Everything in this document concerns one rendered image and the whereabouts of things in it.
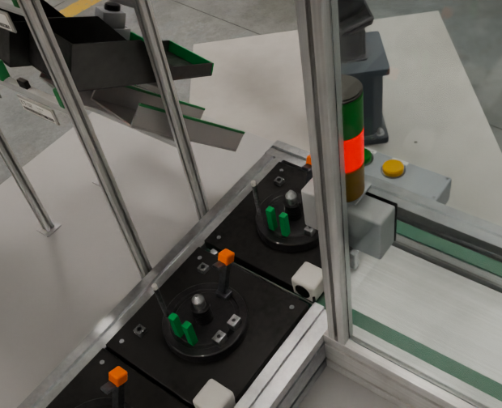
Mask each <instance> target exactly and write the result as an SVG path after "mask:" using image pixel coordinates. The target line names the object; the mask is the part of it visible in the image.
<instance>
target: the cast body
mask: <svg viewBox="0 0 502 408"><path fill-rule="evenodd" d="M95 16H98V17H100V18H101V19H102V20H103V21H105V22H106V24H108V25H109V26H110V27H111V28H113V29H114V30H115V31H116V32H118V33H119V34H120V35H121V36H123V37H124V38H125V39H126V40H130V28H128V27H127V26H126V13H125V12H124V11H122V10H121V6H120V4H118V3H115V2H106V3H105V4H104V6H96V8H95Z"/></svg>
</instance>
